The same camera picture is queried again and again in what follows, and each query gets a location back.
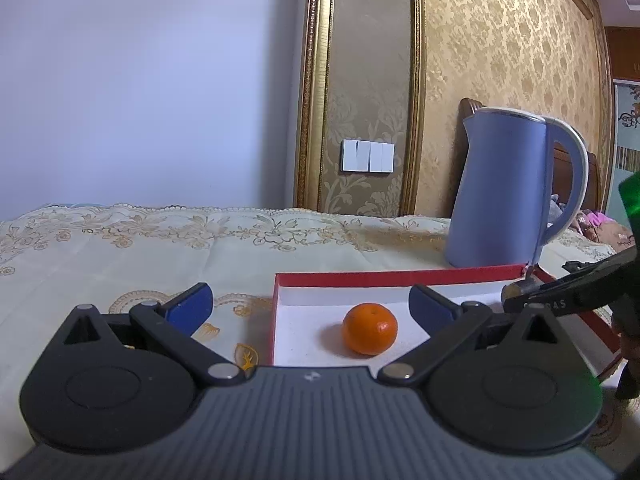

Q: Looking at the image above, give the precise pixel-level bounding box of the gilded wall panel frame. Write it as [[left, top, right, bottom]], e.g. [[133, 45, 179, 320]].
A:
[[294, 0, 427, 216]]

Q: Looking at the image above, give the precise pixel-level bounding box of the red cardboard box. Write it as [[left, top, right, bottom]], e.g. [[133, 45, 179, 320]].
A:
[[271, 262, 622, 368]]

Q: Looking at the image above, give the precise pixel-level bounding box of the orange mandarin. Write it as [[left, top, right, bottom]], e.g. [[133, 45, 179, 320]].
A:
[[342, 302, 399, 356]]

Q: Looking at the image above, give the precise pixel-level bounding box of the pink bedding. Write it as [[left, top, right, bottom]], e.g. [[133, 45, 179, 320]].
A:
[[550, 194, 632, 261]]

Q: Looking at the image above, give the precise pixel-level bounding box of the cream lace tablecloth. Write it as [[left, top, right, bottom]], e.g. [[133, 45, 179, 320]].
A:
[[0, 203, 640, 461]]

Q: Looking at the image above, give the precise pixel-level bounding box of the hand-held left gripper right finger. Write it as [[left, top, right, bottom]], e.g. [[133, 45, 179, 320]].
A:
[[377, 284, 587, 389]]

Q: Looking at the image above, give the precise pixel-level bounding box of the patterned wardrobe door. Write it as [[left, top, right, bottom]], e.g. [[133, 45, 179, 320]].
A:
[[602, 25, 640, 221]]

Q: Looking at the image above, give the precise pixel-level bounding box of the white wall light switch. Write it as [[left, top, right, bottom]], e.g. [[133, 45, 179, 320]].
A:
[[340, 140, 395, 174]]

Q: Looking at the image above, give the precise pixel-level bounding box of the blue electric kettle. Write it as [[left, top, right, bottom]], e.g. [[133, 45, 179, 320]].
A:
[[444, 106, 590, 269]]

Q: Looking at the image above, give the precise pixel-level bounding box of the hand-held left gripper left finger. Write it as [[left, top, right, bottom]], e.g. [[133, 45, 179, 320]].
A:
[[49, 282, 244, 387]]

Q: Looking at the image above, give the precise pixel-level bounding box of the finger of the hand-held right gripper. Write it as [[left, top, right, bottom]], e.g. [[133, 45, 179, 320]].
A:
[[561, 246, 640, 285], [501, 275, 640, 319]]

